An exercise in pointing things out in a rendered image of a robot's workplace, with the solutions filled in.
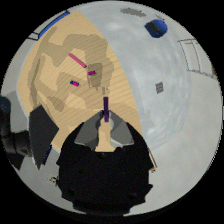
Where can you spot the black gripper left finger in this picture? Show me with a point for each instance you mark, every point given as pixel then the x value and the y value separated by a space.
pixel 86 134

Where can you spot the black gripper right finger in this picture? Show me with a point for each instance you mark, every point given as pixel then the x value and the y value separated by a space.
pixel 124 135

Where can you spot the purple rod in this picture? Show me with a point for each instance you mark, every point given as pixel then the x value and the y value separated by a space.
pixel 105 100

